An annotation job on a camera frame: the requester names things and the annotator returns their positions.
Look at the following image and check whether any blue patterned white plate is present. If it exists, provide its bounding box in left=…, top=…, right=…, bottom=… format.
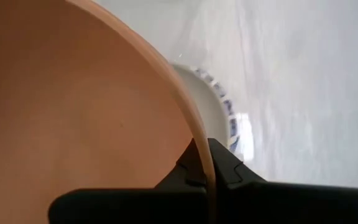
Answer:
left=170, top=63, right=241, bottom=155

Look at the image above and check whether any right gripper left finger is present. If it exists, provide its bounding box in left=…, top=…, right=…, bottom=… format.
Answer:
left=48, top=138, right=209, bottom=224

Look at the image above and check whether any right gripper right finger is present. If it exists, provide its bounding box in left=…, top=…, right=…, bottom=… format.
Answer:
left=208, top=138, right=358, bottom=224

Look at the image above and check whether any orange bowl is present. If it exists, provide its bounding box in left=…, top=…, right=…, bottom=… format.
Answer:
left=0, top=0, right=218, bottom=224

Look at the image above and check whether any white glossy table sheet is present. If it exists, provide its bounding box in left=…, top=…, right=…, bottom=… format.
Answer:
left=94, top=0, right=358, bottom=190

